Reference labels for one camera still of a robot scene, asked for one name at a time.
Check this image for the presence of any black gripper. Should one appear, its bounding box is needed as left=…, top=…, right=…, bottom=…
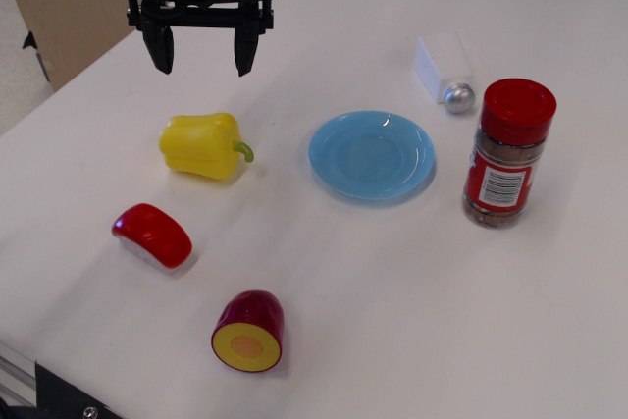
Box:
left=127, top=0, right=274, bottom=77

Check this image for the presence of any blue plate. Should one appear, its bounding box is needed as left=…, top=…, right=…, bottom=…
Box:
left=308, top=111, right=436, bottom=201

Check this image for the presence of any yellow toy bell pepper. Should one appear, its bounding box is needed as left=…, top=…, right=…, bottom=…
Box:
left=159, top=113, right=254, bottom=180

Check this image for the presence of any white salt shaker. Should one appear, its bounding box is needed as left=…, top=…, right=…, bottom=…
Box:
left=414, top=32, right=476, bottom=115

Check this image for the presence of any halved purple toy fruit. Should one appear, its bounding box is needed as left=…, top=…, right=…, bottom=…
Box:
left=211, top=290, right=285, bottom=373

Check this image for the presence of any red-lidded spice jar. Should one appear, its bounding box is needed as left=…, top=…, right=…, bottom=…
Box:
left=463, top=78, right=557, bottom=229

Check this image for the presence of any aluminium table frame rail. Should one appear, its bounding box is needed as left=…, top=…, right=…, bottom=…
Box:
left=0, top=343, right=36, bottom=406

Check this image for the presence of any black corner bracket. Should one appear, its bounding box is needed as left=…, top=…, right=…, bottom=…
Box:
left=35, top=363, right=121, bottom=419

